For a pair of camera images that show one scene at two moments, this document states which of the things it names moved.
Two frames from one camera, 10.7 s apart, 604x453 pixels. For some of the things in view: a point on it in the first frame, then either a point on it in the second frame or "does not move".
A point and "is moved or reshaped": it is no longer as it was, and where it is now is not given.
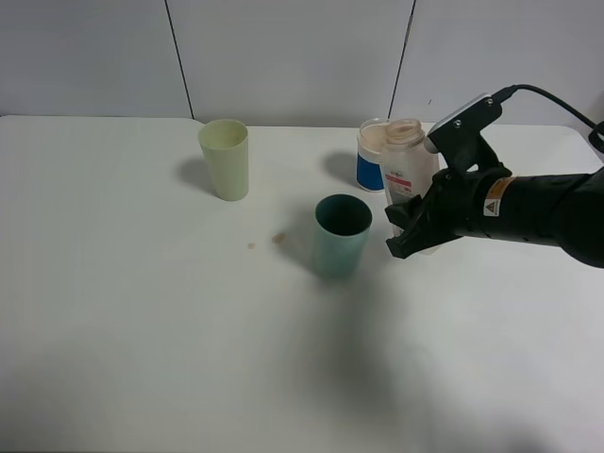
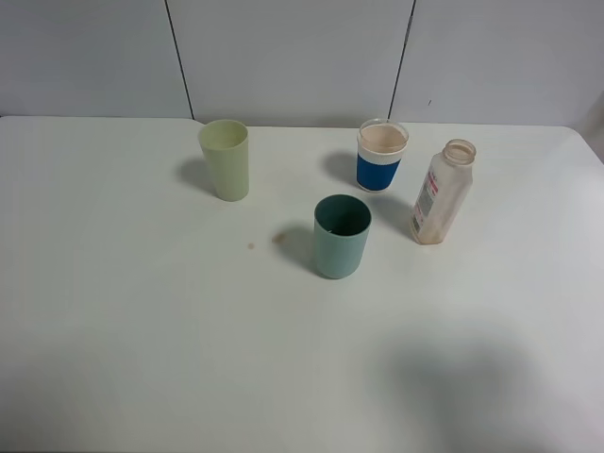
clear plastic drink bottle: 408,164 is moved or reshaped
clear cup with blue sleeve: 370,152 does not move
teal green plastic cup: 341,235 does not move
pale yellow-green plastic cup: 226,144 does not move
